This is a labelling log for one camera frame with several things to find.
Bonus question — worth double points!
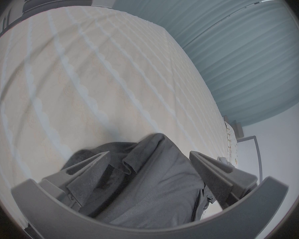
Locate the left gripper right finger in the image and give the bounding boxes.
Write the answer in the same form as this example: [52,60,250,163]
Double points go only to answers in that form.
[189,150,259,210]

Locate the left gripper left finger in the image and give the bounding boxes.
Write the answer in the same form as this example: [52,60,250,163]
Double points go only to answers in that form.
[41,151,110,207]

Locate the black T-shirt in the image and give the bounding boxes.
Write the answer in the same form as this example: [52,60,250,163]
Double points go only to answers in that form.
[61,133,223,230]

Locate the pile of clothes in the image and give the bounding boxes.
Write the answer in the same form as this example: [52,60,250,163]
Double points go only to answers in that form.
[217,156,234,168]

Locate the bed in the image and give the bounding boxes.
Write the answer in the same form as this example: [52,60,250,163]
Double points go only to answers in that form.
[0,6,264,233]

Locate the white printed pillow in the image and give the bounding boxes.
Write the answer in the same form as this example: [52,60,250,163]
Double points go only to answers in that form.
[225,122,240,167]

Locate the grey bedside table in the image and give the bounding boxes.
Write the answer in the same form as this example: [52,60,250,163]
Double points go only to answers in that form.
[223,116,244,137]

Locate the blue-green curtain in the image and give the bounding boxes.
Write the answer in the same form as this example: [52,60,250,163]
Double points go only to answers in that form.
[184,0,299,126]
[112,0,277,47]

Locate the black chest of drawers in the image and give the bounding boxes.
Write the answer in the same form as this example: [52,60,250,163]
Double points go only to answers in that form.
[0,0,102,49]

